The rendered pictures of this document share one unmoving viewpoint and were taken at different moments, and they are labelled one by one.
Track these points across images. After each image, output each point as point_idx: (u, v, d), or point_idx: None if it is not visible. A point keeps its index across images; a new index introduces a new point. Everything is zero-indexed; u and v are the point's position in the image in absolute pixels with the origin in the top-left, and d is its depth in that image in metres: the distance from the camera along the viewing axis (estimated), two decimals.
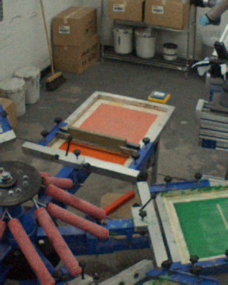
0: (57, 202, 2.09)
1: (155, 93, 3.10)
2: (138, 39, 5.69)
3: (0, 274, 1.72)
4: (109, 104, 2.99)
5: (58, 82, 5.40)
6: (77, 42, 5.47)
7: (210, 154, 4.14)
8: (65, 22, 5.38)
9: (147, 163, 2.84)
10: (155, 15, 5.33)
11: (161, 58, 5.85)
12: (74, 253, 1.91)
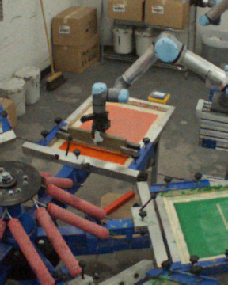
0: (57, 202, 2.09)
1: (155, 93, 3.10)
2: (138, 39, 5.69)
3: (0, 274, 1.72)
4: (109, 104, 2.99)
5: (58, 82, 5.40)
6: (77, 42, 5.47)
7: (210, 154, 4.14)
8: (65, 22, 5.38)
9: (147, 163, 2.84)
10: (155, 15, 5.33)
11: None
12: (74, 253, 1.91)
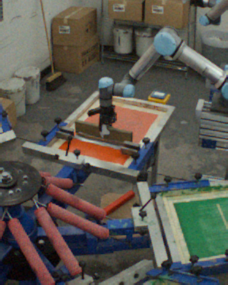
0: (57, 202, 2.09)
1: (155, 93, 3.10)
2: (138, 39, 5.69)
3: (0, 274, 1.72)
4: None
5: (58, 82, 5.40)
6: (77, 42, 5.47)
7: (210, 154, 4.14)
8: (65, 22, 5.38)
9: (147, 163, 2.84)
10: (155, 15, 5.33)
11: (161, 58, 5.85)
12: (74, 253, 1.91)
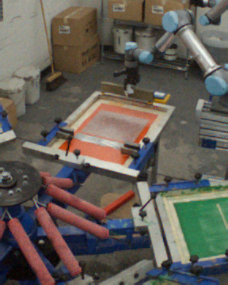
0: (57, 202, 2.09)
1: (155, 93, 3.10)
2: (138, 39, 5.69)
3: (0, 274, 1.72)
4: (109, 104, 2.99)
5: (58, 82, 5.40)
6: (77, 42, 5.47)
7: (210, 154, 4.14)
8: (65, 22, 5.38)
9: (147, 163, 2.84)
10: (155, 15, 5.33)
11: (161, 58, 5.85)
12: (74, 253, 1.91)
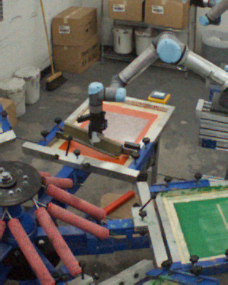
0: (57, 202, 2.09)
1: (155, 93, 3.10)
2: (138, 39, 5.69)
3: (0, 274, 1.72)
4: (109, 104, 2.99)
5: (58, 82, 5.40)
6: (77, 42, 5.47)
7: (210, 154, 4.14)
8: (65, 22, 5.38)
9: (147, 163, 2.84)
10: (155, 15, 5.33)
11: None
12: (74, 253, 1.91)
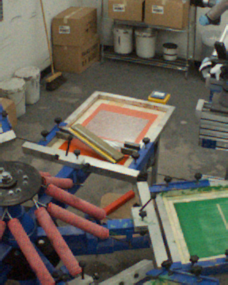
0: (57, 202, 2.09)
1: (155, 93, 3.10)
2: (138, 39, 5.69)
3: (0, 274, 1.72)
4: (109, 104, 2.99)
5: (58, 82, 5.40)
6: (77, 42, 5.47)
7: (210, 154, 4.14)
8: (65, 22, 5.38)
9: (147, 163, 2.84)
10: (155, 15, 5.33)
11: (161, 58, 5.85)
12: (74, 253, 1.91)
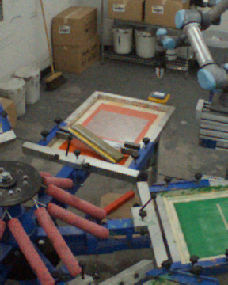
0: (57, 202, 2.09)
1: (155, 93, 3.10)
2: (138, 39, 5.69)
3: (0, 274, 1.72)
4: (109, 104, 2.99)
5: (58, 82, 5.40)
6: (77, 42, 5.47)
7: (210, 154, 4.14)
8: (65, 22, 5.38)
9: (147, 163, 2.84)
10: (155, 15, 5.33)
11: None
12: (74, 253, 1.91)
